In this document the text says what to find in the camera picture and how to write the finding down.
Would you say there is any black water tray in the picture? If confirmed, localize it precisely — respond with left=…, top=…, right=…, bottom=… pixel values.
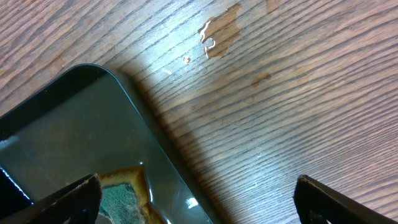
left=1, top=64, right=222, bottom=223

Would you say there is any green and yellow sponge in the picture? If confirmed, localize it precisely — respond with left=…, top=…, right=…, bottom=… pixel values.
left=99, top=165, right=167, bottom=224

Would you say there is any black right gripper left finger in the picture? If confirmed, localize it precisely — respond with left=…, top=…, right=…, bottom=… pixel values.
left=1, top=174, right=103, bottom=224

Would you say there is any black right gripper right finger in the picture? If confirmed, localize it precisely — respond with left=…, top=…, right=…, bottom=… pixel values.
left=294, top=175, right=397, bottom=224

